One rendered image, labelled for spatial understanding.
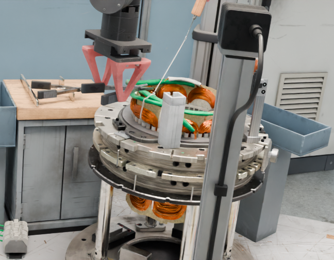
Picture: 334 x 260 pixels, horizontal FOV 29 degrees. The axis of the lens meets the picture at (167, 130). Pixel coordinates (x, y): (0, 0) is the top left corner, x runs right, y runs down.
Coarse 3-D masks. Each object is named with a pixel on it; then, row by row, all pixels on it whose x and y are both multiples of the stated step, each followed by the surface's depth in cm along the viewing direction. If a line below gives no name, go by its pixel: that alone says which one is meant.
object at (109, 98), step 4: (112, 92) 104; (104, 96) 101; (108, 96) 102; (112, 96) 103; (116, 96) 104; (104, 100) 102; (108, 100) 102; (112, 100) 103; (116, 100) 104; (104, 104) 102
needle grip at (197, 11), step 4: (196, 0) 111; (200, 0) 110; (204, 0) 111; (196, 4) 111; (200, 4) 111; (204, 4) 111; (196, 8) 111; (200, 8) 111; (192, 12) 111; (196, 12) 111; (200, 12) 111; (200, 16) 112
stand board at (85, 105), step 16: (16, 80) 141; (48, 80) 144; (64, 80) 145; (80, 80) 146; (16, 96) 131; (64, 96) 135; (80, 96) 136; (96, 96) 137; (16, 112) 126; (32, 112) 126; (48, 112) 127; (64, 112) 128; (80, 112) 130
